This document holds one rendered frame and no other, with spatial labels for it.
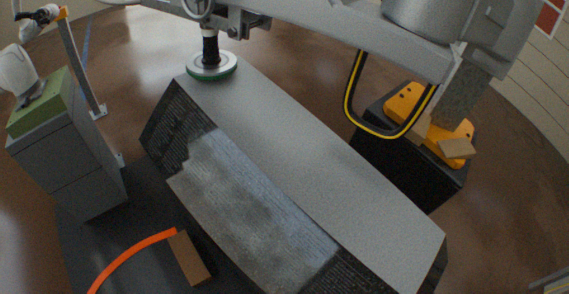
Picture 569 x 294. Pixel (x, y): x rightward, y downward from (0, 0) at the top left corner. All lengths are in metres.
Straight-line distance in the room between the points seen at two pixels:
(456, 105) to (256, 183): 0.95
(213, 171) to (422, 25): 0.67
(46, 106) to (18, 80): 0.21
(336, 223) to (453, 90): 0.80
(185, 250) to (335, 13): 1.22
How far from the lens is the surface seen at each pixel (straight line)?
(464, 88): 1.14
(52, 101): 1.16
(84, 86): 2.32
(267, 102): 0.82
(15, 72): 1.26
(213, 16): 0.78
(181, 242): 1.30
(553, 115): 6.87
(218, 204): 0.72
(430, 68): 0.49
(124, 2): 1.21
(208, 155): 0.74
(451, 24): 0.50
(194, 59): 0.99
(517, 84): 6.53
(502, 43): 1.03
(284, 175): 0.62
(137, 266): 1.49
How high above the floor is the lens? 1.34
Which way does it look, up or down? 46 degrees down
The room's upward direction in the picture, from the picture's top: 11 degrees clockwise
